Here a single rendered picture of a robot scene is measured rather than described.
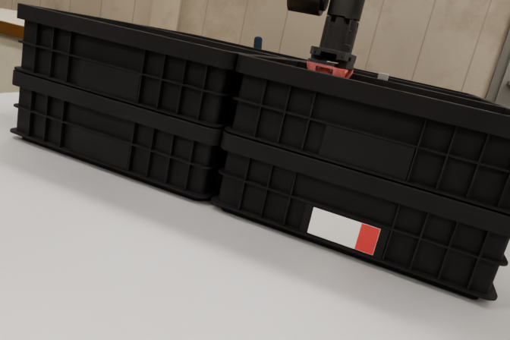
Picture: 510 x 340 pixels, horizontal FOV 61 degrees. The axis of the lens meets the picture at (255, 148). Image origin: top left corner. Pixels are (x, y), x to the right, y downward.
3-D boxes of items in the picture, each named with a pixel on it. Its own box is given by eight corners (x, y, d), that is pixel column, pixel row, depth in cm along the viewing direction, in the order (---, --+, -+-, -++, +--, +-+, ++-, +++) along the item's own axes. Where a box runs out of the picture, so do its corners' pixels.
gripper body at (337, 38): (307, 56, 71) (318, 11, 70) (320, 58, 81) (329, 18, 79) (346, 64, 69) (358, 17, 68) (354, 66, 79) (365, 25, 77)
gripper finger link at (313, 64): (297, 103, 74) (309, 48, 71) (306, 102, 80) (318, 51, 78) (335, 113, 72) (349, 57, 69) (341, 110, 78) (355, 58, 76)
